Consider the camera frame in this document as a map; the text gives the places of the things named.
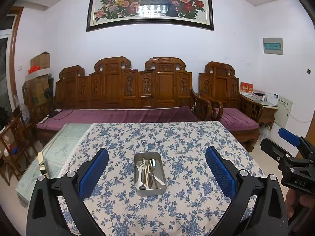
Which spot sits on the wooden side table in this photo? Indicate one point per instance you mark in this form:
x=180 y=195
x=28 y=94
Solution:
x=267 y=114

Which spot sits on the crumpled plastic bag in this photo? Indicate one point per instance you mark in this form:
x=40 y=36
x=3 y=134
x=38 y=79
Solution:
x=265 y=132

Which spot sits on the carved wooden sofa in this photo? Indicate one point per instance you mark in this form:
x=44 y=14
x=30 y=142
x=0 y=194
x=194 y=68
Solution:
x=113 y=86

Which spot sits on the grey flat box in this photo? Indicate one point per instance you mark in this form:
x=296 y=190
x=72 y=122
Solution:
x=259 y=93

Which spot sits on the beige wall cabinet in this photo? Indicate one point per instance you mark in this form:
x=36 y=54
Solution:
x=284 y=111

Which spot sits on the small open cardboard box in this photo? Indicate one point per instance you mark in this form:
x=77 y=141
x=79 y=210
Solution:
x=40 y=61

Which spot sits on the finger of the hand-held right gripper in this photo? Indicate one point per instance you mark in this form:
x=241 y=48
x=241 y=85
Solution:
x=289 y=136
x=273 y=147

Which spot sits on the purple armchair cushion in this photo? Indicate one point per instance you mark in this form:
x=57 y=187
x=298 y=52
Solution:
x=236 y=119

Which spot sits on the wooden chopstick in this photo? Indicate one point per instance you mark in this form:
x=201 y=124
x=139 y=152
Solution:
x=148 y=172
x=145 y=172

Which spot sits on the red paper ornament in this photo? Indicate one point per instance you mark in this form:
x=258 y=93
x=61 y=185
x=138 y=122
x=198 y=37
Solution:
x=33 y=69

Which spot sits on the carved wooden armchair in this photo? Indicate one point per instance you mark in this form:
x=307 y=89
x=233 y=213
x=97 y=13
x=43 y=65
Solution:
x=219 y=83

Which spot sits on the blue floral tablecloth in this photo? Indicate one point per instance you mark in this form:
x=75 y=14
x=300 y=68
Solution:
x=172 y=137

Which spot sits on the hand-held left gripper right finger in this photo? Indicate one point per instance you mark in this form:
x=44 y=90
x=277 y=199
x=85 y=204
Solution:
x=219 y=169

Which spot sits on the framed peacock flower painting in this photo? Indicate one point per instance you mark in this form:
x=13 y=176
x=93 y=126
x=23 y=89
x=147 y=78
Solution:
x=147 y=2

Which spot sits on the metal fork with smiley face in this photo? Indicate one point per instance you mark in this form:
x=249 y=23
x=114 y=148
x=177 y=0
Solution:
x=153 y=163

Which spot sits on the purple sofa cushion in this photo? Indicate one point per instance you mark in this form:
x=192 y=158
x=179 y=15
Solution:
x=123 y=115

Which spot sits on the wooden chair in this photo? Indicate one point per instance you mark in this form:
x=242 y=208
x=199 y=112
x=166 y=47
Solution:
x=14 y=132

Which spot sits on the red desk calendar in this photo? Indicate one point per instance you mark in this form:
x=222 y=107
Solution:
x=246 y=89

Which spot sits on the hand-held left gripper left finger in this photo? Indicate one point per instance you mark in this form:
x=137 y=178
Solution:
x=94 y=169

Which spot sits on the person's right hand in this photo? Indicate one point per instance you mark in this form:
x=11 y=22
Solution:
x=289 y=204

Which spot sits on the white device box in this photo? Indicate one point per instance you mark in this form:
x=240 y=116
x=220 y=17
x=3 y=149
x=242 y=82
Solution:
x=273 y=98

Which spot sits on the remote control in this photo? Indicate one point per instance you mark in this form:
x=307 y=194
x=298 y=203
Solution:
x=43 y=121

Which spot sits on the grey electrical panel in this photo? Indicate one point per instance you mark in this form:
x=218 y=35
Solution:
x=273 y=46

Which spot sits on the black desk fan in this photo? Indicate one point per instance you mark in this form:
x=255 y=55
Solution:
x=48 y=93

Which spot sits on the clear plastic bag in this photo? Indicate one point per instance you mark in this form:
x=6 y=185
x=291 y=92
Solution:
x=22 y=109

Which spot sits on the large cardboard box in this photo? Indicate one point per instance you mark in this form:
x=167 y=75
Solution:
x=37 y=91

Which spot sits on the rectangular metal tray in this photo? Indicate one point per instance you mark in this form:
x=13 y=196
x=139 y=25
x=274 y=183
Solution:
x=150 y=193

